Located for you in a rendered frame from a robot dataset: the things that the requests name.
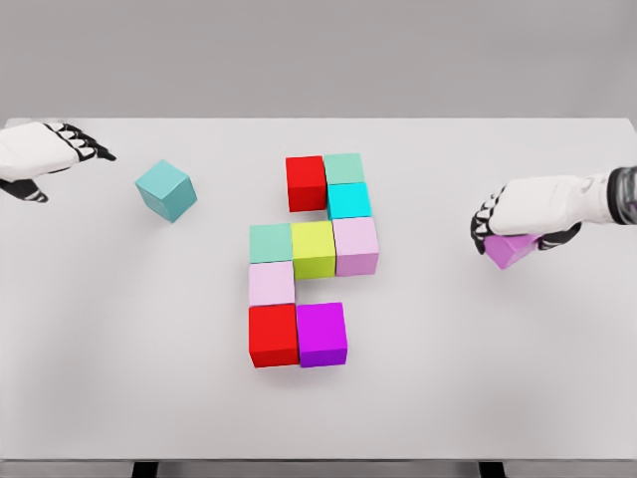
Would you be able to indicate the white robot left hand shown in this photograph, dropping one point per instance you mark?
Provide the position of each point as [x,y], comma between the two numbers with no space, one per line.
[35,149]

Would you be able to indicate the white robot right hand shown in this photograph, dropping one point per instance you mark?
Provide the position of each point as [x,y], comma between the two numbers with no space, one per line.
[537,206]

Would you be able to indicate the orchid purple cube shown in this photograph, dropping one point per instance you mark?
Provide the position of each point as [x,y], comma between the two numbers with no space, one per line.
[510,251]

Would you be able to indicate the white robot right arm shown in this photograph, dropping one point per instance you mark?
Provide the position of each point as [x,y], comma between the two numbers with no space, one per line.
[609,196]

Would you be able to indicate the teal blue cube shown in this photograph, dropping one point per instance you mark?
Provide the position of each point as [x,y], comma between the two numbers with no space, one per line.
[164,191]

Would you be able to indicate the light pink cube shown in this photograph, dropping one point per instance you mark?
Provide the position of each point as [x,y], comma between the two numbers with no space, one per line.
[356,245]
[271,283]

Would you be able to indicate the bright cyan cube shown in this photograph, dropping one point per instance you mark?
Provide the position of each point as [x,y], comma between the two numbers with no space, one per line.
[349,200]

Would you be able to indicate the mint green cube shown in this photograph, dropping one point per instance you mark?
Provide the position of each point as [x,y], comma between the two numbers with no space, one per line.
[343,168]
[270,243]

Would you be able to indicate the yellow-green cube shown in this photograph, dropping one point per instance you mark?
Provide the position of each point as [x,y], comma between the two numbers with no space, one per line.
[312,248]

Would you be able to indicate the red cube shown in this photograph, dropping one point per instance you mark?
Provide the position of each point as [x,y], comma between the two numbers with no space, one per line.
[274,333]
[304,181]

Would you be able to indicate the bright magenta cube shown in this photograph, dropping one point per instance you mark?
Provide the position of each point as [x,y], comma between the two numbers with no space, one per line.
[322,332]

